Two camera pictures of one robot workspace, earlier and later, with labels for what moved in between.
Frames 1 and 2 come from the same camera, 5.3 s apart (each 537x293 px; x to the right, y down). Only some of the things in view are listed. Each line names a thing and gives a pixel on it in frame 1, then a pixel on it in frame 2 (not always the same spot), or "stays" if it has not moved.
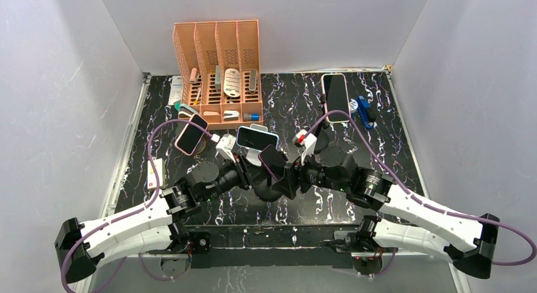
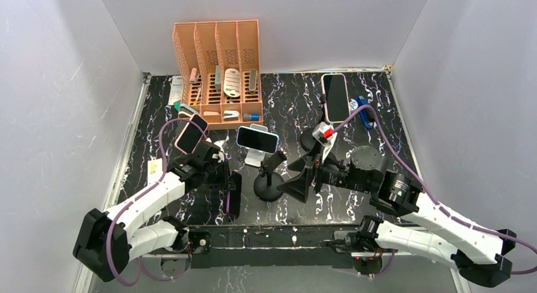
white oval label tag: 232,82 stays
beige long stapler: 252,81 stays
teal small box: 178,105 stays
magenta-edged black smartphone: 275,160 → 233,199
